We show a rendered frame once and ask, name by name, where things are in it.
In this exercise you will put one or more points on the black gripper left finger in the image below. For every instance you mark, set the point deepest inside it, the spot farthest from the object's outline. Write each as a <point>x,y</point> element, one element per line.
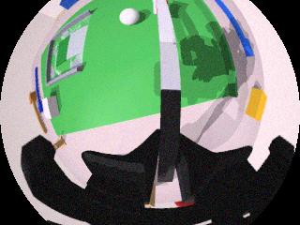
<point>138,167</point>

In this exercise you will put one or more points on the white golf ball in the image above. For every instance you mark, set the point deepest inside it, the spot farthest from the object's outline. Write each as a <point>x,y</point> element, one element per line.
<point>129,16</point>

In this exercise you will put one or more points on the white cube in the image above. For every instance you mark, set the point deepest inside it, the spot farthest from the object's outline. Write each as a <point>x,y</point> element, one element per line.
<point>50,107</point>

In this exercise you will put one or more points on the orange mallet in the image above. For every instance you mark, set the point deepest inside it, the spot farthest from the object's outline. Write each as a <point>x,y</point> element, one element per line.
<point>33,100</point>

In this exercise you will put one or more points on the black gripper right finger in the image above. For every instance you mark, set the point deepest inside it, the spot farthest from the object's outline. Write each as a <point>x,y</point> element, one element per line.
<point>196,165</point>

